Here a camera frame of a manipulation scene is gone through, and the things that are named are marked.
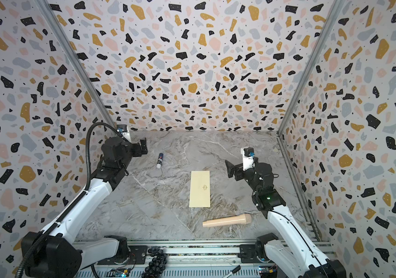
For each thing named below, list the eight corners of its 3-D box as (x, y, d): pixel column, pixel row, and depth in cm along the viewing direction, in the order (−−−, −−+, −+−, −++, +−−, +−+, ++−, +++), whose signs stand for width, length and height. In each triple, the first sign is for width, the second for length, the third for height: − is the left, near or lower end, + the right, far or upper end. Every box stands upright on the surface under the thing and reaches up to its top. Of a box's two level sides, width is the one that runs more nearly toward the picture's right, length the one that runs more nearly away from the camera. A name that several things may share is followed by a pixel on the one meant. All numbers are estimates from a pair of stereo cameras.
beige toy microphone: (203, 228, 83) (203, 226, 80) (202, 220, 86) (202, 217, 82) (250, 224, 85) (252, 221, 81) (248, 216, 87) (250, 213, 84)
